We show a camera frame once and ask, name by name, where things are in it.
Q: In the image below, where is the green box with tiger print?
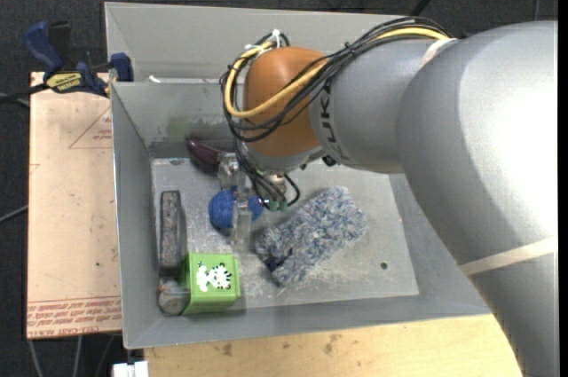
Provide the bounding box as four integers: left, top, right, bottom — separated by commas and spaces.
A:
180, 251, 242, 316

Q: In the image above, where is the blue and white fluffy cloth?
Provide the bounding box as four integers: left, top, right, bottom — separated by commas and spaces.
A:
253, 185, 369, 288

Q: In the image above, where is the blue ball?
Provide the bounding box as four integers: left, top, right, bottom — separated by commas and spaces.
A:
208, 185, 265, 231

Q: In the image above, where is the dark grey flat block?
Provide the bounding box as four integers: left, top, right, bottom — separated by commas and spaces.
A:
158, 189, 188, 275

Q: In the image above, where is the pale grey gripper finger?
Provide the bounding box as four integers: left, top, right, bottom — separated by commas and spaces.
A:
217, 153, 244, 191
229, 187, 253, 247

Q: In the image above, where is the grey round disc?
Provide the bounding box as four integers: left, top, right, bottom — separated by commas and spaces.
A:
157, 279, 189, 317

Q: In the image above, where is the brown cardboard board, red print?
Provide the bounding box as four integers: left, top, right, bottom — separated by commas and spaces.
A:
26, 71, 123, 341

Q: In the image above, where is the purple toy eggplant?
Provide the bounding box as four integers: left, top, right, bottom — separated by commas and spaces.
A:
185, 137, 224, 175

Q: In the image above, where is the grey metal bin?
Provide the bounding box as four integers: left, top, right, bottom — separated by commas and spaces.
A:
104, 1, 494, 350

